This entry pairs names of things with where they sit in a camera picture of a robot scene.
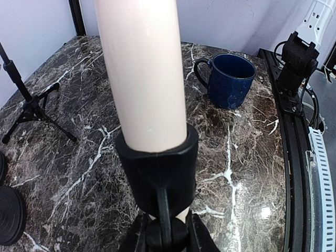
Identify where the black stand of pink microphone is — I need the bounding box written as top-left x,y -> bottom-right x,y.
115,124 -> 198,251

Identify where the white slotted cable duct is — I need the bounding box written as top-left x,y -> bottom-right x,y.
309,127 -> 335,251

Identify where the dark blue mug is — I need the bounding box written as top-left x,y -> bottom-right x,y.
193,54 -> 257,110

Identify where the pink microphone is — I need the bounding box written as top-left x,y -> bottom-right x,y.
94,1 -> 187,153

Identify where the black tripod shock-mount stand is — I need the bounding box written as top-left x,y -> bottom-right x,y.
1,45 -> 77,144

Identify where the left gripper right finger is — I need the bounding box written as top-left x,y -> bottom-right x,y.
186,211 -> 219,252

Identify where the black stand of purple microphone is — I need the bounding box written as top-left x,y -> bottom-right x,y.
1,186 -> 27,246

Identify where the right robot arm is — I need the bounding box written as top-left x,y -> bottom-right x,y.
274,1 -> 335,99

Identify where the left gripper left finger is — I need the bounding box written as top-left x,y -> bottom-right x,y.
123,213 -> 149,252

